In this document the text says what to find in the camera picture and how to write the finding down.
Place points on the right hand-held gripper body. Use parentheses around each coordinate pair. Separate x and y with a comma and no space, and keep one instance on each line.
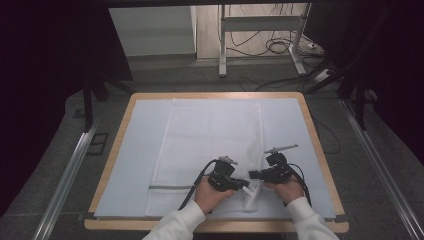
(279,173)

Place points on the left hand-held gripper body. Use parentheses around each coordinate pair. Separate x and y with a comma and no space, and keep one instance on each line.
(221,176)

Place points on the white mesh laundry bag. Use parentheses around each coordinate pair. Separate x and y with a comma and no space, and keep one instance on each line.
(206,133)

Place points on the person's right hand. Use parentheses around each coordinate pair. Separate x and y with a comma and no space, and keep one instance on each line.
(288,191)

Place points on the person's left hand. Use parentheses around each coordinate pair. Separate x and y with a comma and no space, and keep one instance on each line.
(208,198)

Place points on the black tape strip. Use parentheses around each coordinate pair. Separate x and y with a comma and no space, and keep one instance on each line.
(341,219)
(85,216)

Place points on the white table mat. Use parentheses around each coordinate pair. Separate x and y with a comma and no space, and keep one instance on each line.
(133,150)

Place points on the wooden table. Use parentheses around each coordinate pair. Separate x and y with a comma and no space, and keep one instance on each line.
(133,225)

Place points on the black metal stand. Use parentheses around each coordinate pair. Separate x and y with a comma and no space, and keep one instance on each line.
(360,106)
(88,106)

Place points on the white power strip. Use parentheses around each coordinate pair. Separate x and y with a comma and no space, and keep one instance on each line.
(322,75)

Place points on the small dark floor plate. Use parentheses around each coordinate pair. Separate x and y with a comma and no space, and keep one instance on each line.
(79,113)

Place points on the dark curtain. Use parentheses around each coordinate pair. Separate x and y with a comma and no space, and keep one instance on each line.
(393,66)
(40,83)

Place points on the white cabinet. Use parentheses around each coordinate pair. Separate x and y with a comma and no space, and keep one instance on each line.
(150,31)

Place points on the aluminium floor rail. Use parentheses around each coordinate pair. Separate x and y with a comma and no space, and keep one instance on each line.
(383,173)
(65,185)

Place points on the black floor socket frame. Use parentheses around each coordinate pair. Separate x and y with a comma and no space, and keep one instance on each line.
(98,144)

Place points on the white metal desk frame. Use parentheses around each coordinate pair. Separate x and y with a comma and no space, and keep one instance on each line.
(260,23)

